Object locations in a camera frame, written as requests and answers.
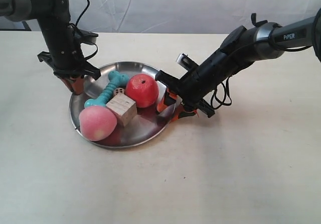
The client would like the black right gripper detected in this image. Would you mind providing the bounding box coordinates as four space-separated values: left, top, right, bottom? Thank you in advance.
155 50 241 122

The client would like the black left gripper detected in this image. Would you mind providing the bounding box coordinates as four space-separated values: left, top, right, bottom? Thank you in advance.
38 20 100 95

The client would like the round steel plate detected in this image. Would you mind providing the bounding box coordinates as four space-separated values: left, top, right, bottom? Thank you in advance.
69 61 176 149

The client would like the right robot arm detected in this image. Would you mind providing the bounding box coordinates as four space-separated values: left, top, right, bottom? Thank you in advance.
155 12 320 121

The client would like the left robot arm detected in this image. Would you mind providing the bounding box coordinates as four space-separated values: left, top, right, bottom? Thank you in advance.
1 0 101 95

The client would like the red toy apple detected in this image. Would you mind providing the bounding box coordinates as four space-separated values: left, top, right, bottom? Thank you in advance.
125 73 159 108

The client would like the teal toy bone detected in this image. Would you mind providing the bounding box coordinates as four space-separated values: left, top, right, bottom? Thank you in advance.
84 70 129 108

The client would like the wooden cube block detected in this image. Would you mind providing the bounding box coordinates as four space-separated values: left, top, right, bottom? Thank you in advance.
106 93 137 127

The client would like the pink toy peach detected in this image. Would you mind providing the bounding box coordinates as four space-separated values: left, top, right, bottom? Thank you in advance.
79 105 117 141

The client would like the white backdrop cloth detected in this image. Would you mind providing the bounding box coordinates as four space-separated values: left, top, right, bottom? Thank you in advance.
69 0 320 34

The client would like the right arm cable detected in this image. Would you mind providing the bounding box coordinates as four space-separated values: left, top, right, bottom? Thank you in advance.
210 13 316 108

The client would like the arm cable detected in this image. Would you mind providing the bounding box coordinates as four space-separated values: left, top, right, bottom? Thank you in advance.
54 0 99 61
210 13 316 108

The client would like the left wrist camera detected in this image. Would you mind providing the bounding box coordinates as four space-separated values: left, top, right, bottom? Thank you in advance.
74 30 99 45

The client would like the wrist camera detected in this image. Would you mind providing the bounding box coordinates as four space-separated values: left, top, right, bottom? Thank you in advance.
74 30 99 45
176 53 199 72

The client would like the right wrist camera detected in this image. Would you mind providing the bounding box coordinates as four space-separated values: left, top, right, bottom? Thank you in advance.
176 53 199 72

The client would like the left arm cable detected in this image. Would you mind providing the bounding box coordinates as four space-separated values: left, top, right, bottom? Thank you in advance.
54 0 99 61

